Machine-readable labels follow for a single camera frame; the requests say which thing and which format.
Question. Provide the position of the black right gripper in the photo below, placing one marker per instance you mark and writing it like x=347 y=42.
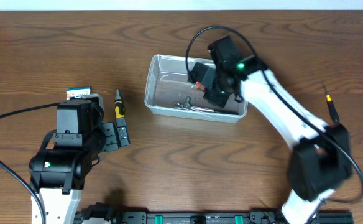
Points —
x=215 y=99

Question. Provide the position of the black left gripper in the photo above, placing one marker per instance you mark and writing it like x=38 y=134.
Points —
x=111 y=142

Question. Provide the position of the red handled pliers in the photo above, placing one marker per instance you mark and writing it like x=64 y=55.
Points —
x=197 y=86

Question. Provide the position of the small steel claw hammer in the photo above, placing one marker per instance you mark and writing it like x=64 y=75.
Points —
x=188 y=106

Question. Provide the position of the silver ratchet wrench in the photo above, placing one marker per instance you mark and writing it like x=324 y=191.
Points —
x=198 y=112

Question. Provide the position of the thin black yellow screwdriver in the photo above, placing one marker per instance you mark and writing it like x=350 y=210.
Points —
x=331 y=107

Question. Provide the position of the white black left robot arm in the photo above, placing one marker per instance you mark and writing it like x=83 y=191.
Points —
x=68 y=154

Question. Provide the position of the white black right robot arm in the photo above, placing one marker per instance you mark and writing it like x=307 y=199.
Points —
x=320 y=158

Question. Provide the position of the clear plastic container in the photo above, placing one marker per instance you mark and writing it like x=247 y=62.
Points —
x=167 y=84

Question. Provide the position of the stubby yellow black screwdriver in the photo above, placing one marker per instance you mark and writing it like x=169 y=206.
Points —
x=119 y=106

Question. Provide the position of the white blue small box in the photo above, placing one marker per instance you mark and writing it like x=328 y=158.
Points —
x=78 y=92

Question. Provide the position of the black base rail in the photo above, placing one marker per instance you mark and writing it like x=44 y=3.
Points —
x=103 y=213

